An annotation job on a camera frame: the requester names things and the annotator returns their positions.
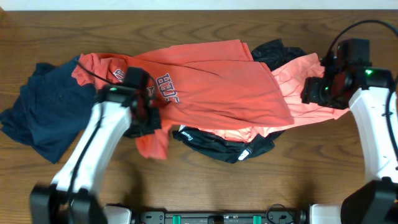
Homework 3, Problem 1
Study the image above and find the pink and black jersey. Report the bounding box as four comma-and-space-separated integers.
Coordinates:
172, 39, 351, 164

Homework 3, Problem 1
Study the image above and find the red soccer t-shirt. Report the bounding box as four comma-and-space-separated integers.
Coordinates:
72, 40, 294, 159

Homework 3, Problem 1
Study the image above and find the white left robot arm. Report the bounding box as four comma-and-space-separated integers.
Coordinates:
29, 85, 160, 223

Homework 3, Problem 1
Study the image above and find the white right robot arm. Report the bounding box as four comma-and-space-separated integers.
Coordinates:
302, 68, 397, 224

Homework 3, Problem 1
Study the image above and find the navy blue folded garment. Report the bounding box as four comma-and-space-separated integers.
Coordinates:
1, 57, 96, 164

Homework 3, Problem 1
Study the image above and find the black left camera cable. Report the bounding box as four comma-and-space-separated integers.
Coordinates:
76, 60, 125, 86

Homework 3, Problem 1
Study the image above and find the black camera cable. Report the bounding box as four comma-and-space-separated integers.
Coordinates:
76, 60, 125, 86
323, 19, 398, 66

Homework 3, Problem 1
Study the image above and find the black right camera cable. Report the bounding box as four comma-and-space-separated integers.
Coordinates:
323, 19, 398, 66

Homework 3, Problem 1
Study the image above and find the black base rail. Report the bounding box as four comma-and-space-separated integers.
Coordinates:
105, 205, 307, 224

